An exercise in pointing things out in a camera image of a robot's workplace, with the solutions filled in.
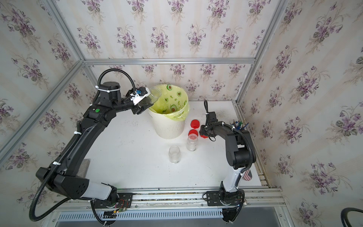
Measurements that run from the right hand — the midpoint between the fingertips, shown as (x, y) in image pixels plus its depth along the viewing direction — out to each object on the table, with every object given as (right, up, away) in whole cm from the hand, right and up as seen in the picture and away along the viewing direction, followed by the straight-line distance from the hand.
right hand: (207, 131), depth 99 cm
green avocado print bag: (-24, +21, -3) cm, 32 cm away
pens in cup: (+20, +5, -8) cm, 22 cm away
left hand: (-35, +22, -29) cm, 51 cm away
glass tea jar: (-23, -13, -11) cm, 29 cm away
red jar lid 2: (-10, 0, +2) cm, 10 cm away
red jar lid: (-8, +5, +6) cm, 11 cm away
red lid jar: (-11, -4, -12) cm, 17 cm away
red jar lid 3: (-4, -2, -8) cm, 9 cm away
